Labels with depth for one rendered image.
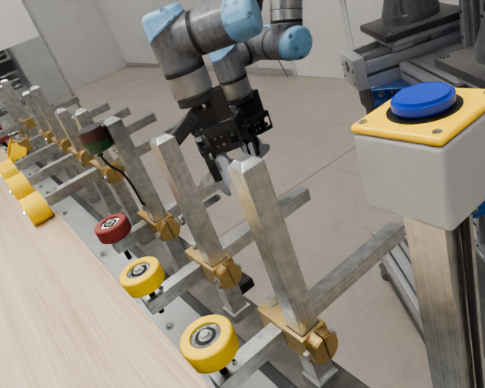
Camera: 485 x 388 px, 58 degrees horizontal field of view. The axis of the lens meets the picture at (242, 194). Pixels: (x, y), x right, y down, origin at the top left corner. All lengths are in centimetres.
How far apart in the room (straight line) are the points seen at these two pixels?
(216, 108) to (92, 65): 904
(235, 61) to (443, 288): 85
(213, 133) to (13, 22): 254
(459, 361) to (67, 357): 56
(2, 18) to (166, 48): 251
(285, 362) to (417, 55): 89
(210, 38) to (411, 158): 52
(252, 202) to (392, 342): 128
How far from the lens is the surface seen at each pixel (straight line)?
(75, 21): 978
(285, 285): 63
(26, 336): 89
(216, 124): 82
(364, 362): 171
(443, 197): 30
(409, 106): 30
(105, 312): 81
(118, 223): 105
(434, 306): 41
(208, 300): 104
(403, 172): 31
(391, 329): 179
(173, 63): 78
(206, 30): 75
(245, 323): 94
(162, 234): 104
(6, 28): 324
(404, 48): 134
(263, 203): 55
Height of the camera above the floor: 135
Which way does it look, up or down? 28 degrees down
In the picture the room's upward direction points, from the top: 21 degrees counter-clockwise
